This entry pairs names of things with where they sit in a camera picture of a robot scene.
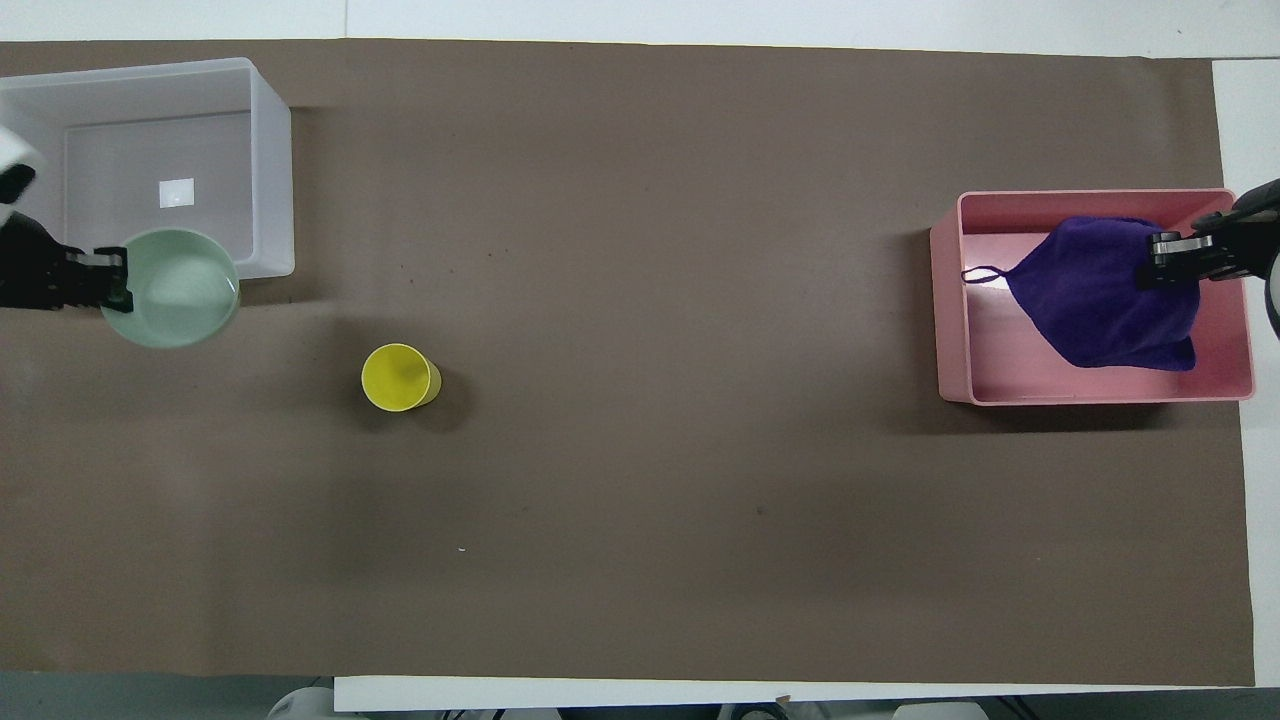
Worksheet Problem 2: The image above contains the pale green bowl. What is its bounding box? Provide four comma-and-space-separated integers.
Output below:
100, 228, 243, 350

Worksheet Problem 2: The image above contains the purple cloth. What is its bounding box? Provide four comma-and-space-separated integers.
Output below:
961, 216, 1202, 373

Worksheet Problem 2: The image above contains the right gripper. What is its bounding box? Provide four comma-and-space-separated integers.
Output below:
1226, 179, 1280, 284

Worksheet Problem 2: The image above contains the clear plastic storage box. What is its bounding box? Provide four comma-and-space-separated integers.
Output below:
0, 57, 296, 282

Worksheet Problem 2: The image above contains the yellow cup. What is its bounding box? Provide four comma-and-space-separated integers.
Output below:
361, 343, 443, 413

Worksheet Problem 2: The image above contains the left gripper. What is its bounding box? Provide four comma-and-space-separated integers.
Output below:
0, 213, 67, 312

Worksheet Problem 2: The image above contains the pink plastic box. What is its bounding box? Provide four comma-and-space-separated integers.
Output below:
929, 188, 1257, 407

